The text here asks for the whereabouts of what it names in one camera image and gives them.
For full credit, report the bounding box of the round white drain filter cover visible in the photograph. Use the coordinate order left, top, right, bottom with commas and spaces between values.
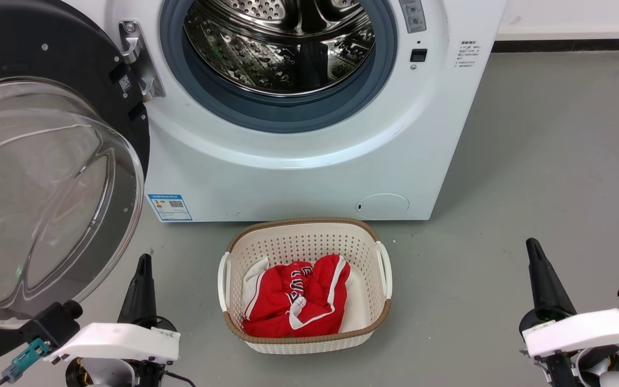
356, 193, 411, 220

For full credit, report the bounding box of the cream perforated laundry basket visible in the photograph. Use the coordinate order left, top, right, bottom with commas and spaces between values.
218, 217, 393, 355

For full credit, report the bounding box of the steel perforated washer drum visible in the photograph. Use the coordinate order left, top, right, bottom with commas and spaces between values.
183, 0, 376, 97

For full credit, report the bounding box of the white washing machine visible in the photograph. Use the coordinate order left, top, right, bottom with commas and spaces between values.
62, 0, 508, 223

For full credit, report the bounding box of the blue energy label sticker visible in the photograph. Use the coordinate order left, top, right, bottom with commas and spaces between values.
147, 193, 193, 222

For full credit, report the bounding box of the printed warning text label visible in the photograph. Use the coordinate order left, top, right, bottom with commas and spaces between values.
454, 39, 483, 69

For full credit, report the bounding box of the teal cable connector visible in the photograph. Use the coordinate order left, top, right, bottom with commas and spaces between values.
1, 338, 52, 384

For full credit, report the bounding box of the red sports garment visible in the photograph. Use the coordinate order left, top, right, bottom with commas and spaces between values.
242, 254, 351, 339

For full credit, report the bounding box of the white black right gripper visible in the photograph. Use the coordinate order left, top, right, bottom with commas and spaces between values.
519, 238, 619, 359

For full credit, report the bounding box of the black round glass washer door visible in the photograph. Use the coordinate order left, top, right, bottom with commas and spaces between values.
0, 0, 152, 371

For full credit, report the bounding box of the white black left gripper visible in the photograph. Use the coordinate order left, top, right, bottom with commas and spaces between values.
45, 254, 181, 364

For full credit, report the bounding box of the metal door hinge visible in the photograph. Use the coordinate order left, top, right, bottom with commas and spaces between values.
119, 20, 166, 101

